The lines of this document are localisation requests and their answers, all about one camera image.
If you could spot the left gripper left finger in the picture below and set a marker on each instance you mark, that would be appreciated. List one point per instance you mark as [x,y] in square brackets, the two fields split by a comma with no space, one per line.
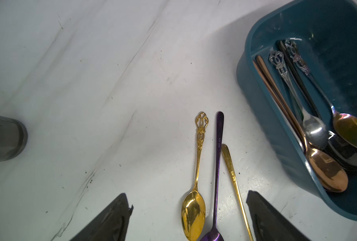
[109,225]

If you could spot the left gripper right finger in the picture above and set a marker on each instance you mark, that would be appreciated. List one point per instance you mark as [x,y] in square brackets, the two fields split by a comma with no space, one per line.
[268,223]

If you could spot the copper spoon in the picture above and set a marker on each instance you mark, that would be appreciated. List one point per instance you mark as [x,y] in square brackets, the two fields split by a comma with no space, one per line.
[280,106]
[329,172]

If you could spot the silver spoon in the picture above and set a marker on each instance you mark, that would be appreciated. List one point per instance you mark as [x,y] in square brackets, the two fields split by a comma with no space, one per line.
[315,130]

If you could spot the black spoon pile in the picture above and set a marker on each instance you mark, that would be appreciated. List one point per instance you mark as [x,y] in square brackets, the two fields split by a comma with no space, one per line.
[340,150]

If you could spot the purple bowl dark spoon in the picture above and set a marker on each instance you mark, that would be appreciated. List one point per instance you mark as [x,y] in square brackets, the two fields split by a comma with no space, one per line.
[214,234]

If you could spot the short gold spoon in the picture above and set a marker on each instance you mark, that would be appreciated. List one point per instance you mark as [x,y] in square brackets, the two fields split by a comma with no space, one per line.
[193,205]

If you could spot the long gold spoon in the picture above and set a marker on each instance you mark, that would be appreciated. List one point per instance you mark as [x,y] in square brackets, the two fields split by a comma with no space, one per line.
[228,160]

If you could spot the grey translucent cup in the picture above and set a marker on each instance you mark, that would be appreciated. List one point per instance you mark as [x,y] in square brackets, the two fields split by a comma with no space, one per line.
[13,138]

